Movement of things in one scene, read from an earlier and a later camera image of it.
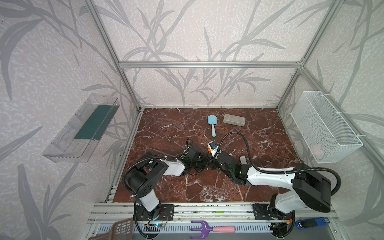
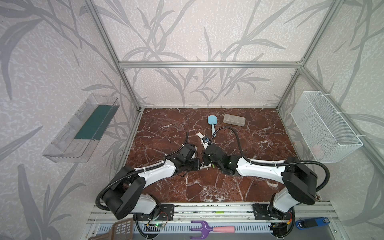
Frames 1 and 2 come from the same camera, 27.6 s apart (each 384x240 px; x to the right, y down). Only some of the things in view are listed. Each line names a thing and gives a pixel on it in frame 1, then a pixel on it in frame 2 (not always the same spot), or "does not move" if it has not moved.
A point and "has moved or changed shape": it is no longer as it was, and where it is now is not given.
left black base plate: [163, 212] does not move
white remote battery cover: [243, 160] has moved or changed shape
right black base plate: [261, 212] does not move
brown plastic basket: [121, 230] does not move
